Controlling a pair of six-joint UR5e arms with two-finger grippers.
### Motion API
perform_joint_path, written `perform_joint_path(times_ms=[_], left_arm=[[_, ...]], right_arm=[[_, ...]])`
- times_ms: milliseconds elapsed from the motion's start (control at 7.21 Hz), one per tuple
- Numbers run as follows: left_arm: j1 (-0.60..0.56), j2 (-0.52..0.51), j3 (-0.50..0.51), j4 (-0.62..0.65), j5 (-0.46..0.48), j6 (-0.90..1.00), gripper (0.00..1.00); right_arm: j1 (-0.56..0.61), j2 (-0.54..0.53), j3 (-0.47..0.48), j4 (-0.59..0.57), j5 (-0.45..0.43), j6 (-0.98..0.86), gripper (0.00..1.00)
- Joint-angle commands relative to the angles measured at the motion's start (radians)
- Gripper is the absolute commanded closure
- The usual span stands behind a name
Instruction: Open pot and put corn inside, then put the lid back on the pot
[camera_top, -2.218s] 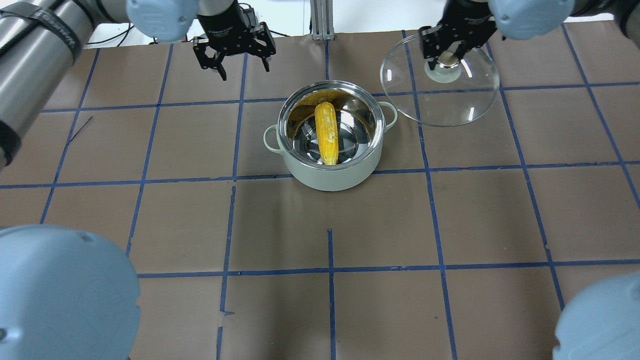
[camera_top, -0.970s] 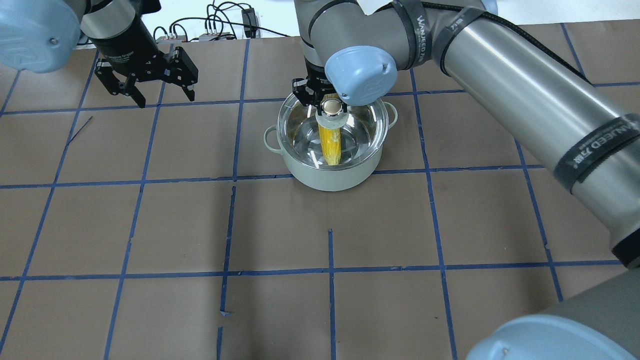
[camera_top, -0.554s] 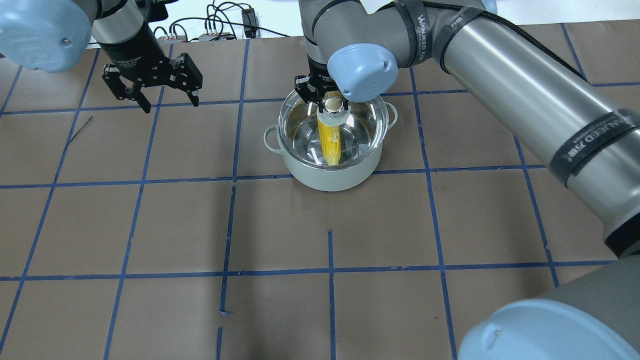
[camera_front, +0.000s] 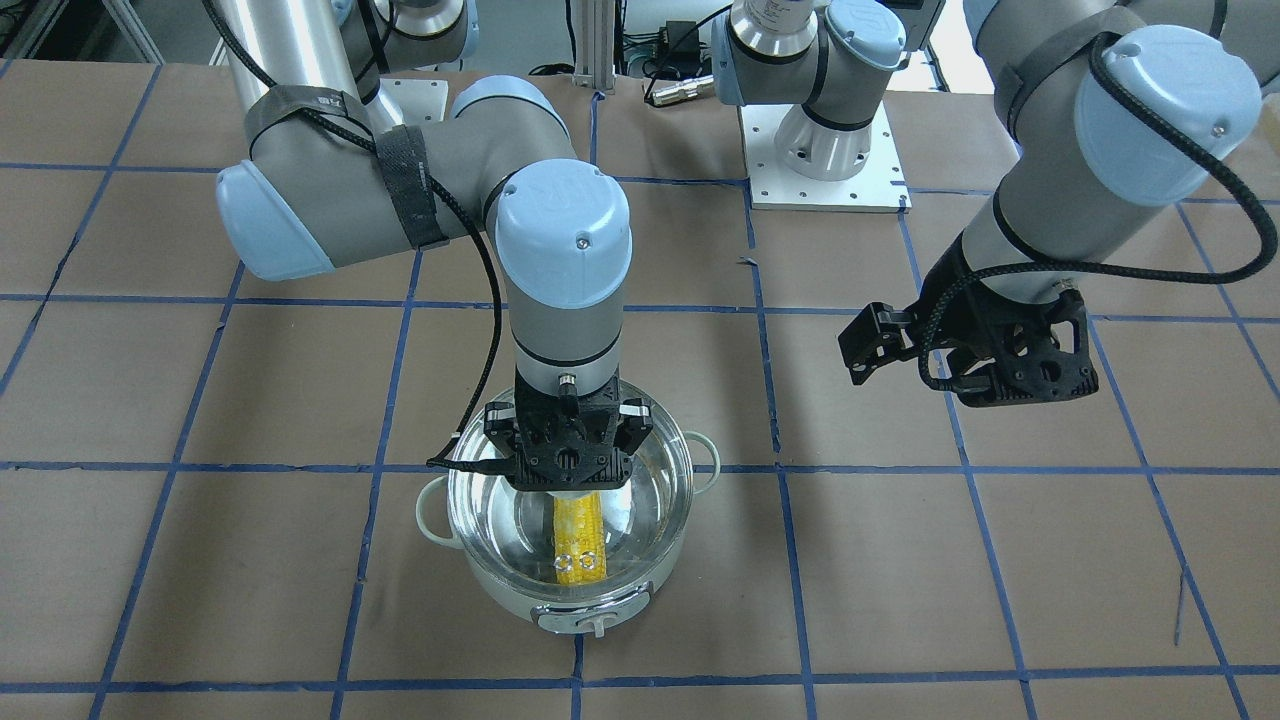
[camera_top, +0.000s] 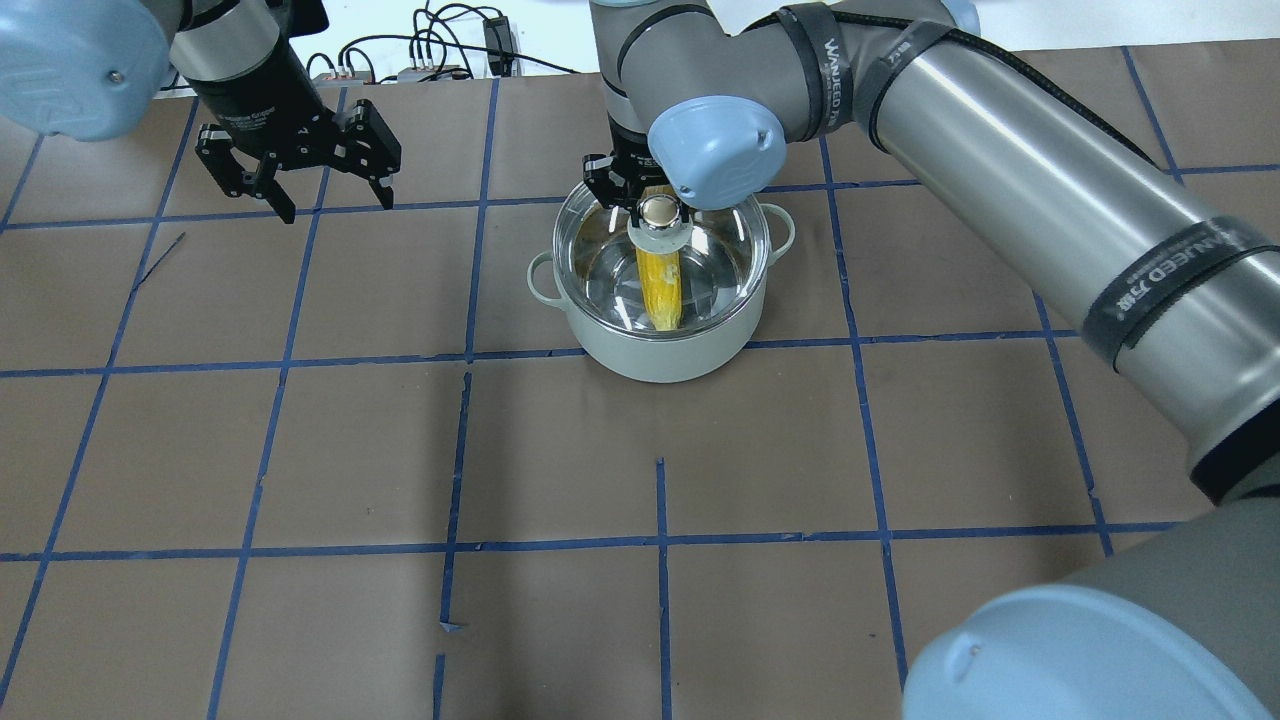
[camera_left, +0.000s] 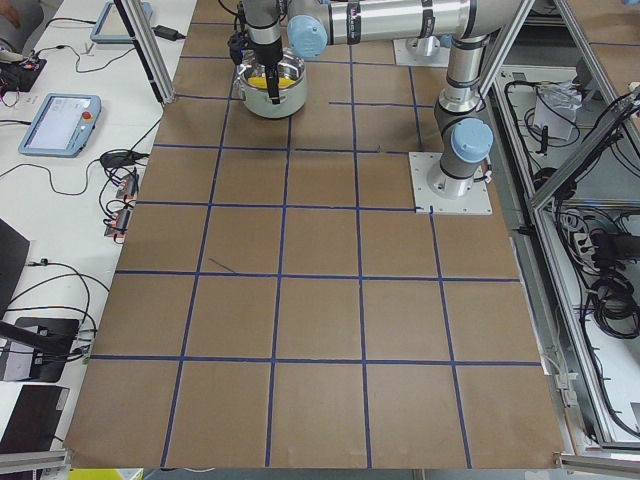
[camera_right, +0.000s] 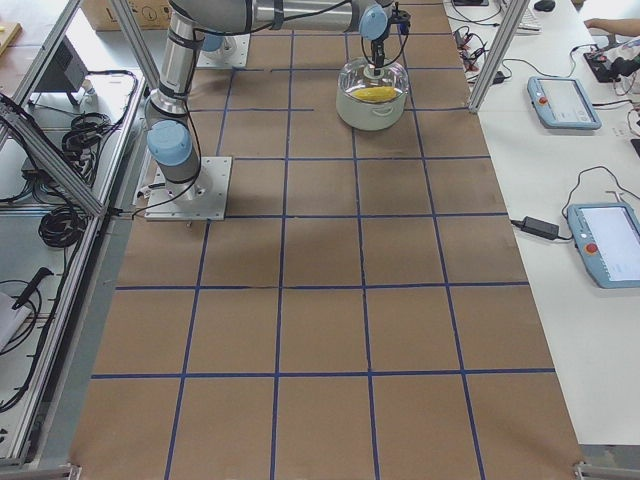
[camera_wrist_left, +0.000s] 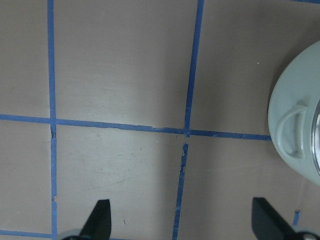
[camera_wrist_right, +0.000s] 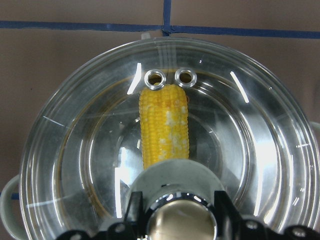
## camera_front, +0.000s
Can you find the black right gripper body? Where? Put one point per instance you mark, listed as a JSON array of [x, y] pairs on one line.
[[499, 420]]

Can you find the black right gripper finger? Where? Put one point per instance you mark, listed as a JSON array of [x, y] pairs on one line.
[[501, 428], [636, 423]]

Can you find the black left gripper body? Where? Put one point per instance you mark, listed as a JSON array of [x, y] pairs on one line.
[[958, 318]]

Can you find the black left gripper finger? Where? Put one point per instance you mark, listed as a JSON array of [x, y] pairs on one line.
[[879, 335], [990, 385]]

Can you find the yellow corn cob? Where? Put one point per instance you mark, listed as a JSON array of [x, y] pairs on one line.
[[578, 535]]

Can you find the glass pot lid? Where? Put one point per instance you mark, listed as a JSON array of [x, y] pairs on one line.
[[506, 534]]

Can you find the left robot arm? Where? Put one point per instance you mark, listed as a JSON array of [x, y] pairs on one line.
[[1119, 109]]

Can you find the pale green cooking pot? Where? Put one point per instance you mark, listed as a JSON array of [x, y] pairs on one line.
[[594, 615]]

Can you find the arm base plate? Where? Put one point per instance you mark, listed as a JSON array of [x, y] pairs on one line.
[[795, 164], [408, 101]]

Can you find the aluminium frame post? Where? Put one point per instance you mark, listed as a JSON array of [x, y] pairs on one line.
[[594, 35]]

